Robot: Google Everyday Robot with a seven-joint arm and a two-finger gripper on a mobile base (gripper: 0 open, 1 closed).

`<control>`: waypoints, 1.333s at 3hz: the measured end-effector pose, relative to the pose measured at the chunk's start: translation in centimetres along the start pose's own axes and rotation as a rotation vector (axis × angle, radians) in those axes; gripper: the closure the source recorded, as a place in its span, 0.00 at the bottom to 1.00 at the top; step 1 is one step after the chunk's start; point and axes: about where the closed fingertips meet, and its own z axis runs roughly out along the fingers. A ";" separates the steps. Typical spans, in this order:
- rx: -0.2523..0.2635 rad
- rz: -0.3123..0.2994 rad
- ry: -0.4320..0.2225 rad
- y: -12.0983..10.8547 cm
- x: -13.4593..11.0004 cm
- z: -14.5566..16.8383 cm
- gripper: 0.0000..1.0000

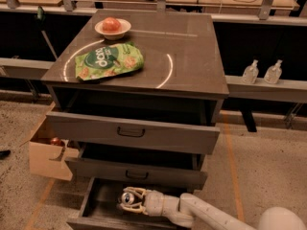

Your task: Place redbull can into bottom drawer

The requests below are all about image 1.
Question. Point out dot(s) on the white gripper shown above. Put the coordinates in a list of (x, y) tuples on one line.
[(155, 202)]

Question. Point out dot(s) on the blue silver redbull can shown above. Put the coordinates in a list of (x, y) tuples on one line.
[(128, 198)]

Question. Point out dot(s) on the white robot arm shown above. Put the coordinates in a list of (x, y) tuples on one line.
[(183, 211)]

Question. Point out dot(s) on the grey bottom drawer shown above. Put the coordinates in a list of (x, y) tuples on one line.
[(100, 211)]

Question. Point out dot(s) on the grey drawer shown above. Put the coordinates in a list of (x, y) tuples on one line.
[(135, 121), (137, 166), (100, 211)]

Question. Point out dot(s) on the grey middle drawer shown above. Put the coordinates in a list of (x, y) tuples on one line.
[(137, 166)]

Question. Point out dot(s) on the grey top drawer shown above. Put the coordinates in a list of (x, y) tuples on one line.
[(135, 121)]

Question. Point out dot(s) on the cardboard box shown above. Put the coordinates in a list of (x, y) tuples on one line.
[(45, 159)]

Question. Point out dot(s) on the red apple in box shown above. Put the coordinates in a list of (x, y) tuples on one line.
[(56, 142)]

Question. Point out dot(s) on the green snack chip bag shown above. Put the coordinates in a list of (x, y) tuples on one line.
[(108, 61)]

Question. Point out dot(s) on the black shoe tip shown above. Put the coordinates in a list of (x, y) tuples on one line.
[(4, 154)]

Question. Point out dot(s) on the left clear pump bottle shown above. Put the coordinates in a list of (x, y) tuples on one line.
[(251, 73)]

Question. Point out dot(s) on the clear pump bottle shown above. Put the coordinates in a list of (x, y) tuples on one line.
[(251, 73), (273, 73)]

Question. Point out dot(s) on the white ceramic bowl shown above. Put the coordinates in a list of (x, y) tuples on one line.
[(125, 27)]

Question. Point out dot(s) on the red apple in bowl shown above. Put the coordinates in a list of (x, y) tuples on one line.
[(111, 25)]

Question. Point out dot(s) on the right clear pump bottle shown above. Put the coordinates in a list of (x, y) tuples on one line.
[(273, 73)]

